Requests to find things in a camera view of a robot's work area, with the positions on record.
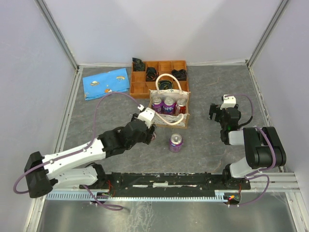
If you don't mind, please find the red soda can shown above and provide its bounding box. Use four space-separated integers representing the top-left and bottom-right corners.
175 98 187 116
151 132 156 141

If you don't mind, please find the purple soda can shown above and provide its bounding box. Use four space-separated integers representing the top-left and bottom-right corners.
162 97 176 115
152 96 163 114
169 133 183 153

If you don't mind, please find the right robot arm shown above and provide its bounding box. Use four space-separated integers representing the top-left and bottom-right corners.
209 103 286 189

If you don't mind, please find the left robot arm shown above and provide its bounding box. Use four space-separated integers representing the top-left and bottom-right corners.
24 118 156 198

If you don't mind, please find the canvas tote bag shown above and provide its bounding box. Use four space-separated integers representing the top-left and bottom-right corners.
149 73 191 129

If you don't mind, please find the wooden compartment tray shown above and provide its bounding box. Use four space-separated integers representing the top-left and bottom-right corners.
129 60 189 99

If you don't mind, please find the rolled green-pattern tie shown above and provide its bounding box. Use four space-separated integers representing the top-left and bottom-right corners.
158 80 173 90

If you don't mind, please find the rolled dark tie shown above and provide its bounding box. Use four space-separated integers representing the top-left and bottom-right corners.
146 67 158 81

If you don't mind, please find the blue space-print cloth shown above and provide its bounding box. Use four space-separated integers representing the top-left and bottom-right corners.
83 68 130 101

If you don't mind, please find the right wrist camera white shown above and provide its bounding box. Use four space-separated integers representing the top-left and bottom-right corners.
220 95 237 110

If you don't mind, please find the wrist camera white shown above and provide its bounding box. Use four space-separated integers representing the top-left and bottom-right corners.
220 95 237 110
133 104 156 128

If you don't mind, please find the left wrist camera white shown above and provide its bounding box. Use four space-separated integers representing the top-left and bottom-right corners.
133 104 156 128

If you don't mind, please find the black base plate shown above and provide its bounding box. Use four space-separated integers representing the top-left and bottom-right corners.
88 172 251 198

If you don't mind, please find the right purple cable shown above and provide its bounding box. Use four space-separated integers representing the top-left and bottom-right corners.
224 93 278 207

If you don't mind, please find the purple cable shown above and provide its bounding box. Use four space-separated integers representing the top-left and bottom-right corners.
13 91 145 211
224 93 278 207

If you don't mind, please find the aluminium frame rail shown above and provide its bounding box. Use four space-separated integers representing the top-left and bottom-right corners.
52 172 300 192

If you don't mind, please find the blue cable duct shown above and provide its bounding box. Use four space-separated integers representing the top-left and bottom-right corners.
45 189 241 201

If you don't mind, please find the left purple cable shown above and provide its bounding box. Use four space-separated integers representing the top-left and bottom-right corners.
13 91 145 211

